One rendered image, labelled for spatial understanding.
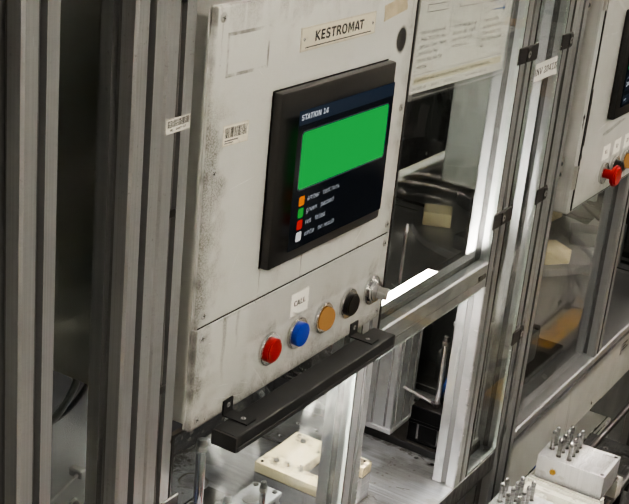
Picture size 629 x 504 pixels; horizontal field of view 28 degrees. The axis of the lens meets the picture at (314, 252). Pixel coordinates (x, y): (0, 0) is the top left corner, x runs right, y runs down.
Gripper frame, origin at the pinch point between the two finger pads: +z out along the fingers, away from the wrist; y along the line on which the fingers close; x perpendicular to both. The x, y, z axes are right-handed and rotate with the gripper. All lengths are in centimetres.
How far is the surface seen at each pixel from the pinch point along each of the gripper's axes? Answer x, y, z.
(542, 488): 7.5, -2.5, 15.8
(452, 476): 22.6, 2.4, 27.5
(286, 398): 90, 45, 24
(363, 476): 37, 5, 38
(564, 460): 4.1, 2.5, 13.8
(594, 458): -0.7, 2.4, 9.7
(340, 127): 83, 76, 25
